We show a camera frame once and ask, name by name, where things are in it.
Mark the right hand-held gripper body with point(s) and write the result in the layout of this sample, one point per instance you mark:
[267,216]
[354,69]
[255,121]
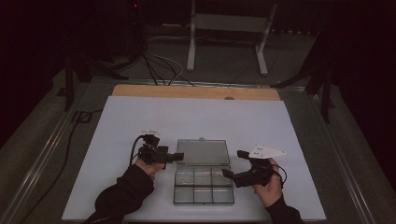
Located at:
[261,169]

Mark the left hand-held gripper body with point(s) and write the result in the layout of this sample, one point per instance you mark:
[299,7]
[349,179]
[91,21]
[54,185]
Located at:
[151,152]

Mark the grey transparent compartment box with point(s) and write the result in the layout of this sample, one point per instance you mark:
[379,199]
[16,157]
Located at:
[204,177]

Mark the person's left hand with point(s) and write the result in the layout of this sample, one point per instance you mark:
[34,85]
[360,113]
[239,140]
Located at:
[149,168]

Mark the person's right hand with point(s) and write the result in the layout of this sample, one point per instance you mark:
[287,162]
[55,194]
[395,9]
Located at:
[271,193]

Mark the white table sheet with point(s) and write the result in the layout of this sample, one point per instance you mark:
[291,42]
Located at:
[186,118]

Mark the black tripod stand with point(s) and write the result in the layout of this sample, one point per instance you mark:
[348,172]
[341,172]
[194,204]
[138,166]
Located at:
[323,81]
[74,71]

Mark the dark equipment with red light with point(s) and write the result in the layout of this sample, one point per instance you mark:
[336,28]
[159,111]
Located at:
[130,31]

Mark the white metal stand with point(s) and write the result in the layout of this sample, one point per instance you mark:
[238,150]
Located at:
[230,23]

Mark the metal floor rail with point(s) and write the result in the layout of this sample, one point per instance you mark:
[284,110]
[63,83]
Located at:
[40,161]
[345,161]

